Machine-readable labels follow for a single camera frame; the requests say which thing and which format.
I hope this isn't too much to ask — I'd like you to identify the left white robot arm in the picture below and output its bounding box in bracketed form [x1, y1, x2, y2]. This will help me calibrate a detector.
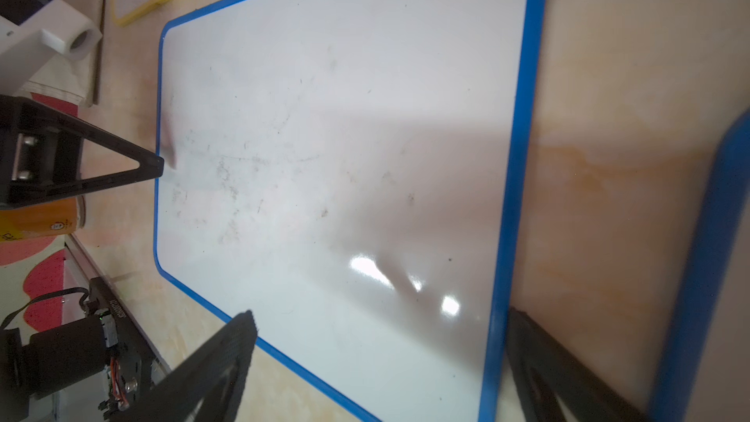
[1, 96, 164, 421]

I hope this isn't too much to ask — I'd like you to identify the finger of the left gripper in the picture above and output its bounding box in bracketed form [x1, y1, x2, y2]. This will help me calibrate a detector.
[1, 95, 164, 209]

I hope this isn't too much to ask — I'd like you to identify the orange drink can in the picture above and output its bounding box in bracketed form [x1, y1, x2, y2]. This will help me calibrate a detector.
[1, 197, 86, 242]

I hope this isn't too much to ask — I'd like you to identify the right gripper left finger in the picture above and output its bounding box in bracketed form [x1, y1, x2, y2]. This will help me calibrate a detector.
[114, 311, 258, 421]

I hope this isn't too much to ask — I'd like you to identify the blue framed whiteboard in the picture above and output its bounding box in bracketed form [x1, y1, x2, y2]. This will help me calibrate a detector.
[154, 0, 545, 421]
[648, 111, 749, 421]

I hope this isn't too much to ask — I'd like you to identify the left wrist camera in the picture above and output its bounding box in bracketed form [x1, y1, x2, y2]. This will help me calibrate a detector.
[1, 0, 102, 96]

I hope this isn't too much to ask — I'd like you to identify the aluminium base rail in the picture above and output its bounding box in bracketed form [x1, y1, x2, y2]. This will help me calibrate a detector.
[62, 232, 172, 422]

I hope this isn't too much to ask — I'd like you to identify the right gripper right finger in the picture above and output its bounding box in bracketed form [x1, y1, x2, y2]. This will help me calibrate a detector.
[507, 308, 645, 421]

